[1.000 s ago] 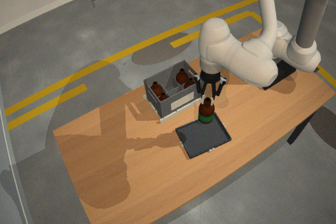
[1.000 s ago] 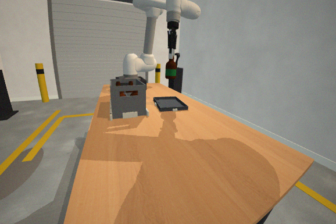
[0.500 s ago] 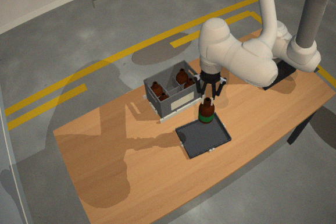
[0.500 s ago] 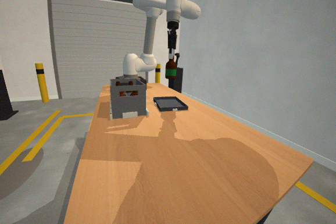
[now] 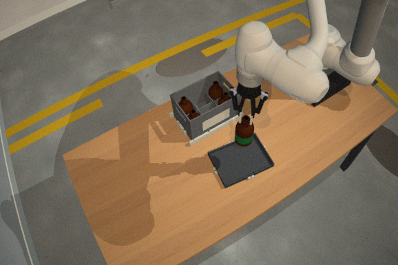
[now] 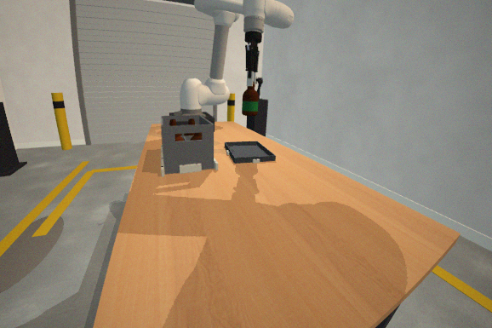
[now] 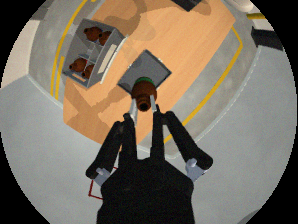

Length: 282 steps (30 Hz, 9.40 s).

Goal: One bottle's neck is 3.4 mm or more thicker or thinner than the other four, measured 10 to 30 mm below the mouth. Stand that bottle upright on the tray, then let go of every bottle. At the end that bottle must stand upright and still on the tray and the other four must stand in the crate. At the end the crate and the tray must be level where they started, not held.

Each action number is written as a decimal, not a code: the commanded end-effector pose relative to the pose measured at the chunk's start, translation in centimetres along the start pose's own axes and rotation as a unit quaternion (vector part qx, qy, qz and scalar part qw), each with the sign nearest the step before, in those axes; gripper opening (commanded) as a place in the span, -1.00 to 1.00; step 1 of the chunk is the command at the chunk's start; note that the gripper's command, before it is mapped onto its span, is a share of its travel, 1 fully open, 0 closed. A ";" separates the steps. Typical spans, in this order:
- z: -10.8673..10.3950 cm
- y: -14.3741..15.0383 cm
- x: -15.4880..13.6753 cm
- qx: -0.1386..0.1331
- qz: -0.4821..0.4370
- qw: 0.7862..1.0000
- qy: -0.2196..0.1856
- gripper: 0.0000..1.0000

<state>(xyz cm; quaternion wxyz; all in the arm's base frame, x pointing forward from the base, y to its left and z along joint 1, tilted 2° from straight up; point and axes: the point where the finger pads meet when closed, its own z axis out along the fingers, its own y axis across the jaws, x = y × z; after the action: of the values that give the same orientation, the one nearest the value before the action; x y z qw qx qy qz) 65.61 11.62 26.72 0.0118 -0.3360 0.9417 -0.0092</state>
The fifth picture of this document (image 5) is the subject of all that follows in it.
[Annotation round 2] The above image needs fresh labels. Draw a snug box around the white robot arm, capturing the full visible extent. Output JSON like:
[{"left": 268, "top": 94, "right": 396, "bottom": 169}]
[{"left": 235, "top": 0, "right": 388, "bottom": 104}]

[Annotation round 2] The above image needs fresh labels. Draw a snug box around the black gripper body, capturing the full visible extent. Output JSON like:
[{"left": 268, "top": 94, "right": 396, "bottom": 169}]
[{"left": 236, "top": 83, "right": 262, "bottom": 100}]

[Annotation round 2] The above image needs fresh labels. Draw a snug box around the grey divided bottle crate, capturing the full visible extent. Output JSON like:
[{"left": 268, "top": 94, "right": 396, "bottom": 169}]
[{"left": 170, "top": 71, "right": 238, "bottom": 140}]

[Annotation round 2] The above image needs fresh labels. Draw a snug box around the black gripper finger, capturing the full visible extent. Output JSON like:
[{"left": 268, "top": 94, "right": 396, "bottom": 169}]
[
  {"left": 250, "top": 92, "right": 268, "bottom": 125},
  {"left": 229, "top": 87, "right": 246, "bottom": 123}
]

